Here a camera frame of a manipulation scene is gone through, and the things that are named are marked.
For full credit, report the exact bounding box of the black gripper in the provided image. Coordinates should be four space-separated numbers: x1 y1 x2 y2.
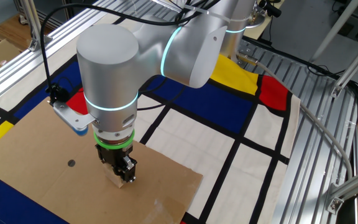
94 144 138 184

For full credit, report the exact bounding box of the small wooden block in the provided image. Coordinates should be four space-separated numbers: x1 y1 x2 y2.
103 164 135 189

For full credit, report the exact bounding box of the colour block patterned cloth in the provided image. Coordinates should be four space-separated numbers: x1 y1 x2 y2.
0 14 301 224

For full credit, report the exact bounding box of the brown cardboard sheet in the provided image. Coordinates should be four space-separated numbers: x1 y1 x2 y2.
0 98 204 224

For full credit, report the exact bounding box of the dark equipment cabinet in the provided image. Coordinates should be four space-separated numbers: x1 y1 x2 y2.
13 0 102 30

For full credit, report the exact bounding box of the black webcam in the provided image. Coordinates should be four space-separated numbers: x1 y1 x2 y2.
258 0 282 19

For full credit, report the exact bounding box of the pale grey slanted leg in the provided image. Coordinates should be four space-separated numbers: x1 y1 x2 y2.
309 0 358 63

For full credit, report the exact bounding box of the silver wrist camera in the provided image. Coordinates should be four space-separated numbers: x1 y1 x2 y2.
52 101 96 137

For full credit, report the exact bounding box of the aluminium table edge rail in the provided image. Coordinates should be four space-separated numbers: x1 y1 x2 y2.
0 0 167 113

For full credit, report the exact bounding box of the aluminium frame strut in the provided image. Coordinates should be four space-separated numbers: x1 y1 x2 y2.
324 162 358 215
330 36 358 99
22 0 48 52

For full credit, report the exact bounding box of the grey cable with brass plug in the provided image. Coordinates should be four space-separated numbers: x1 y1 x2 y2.
236 52 354 180

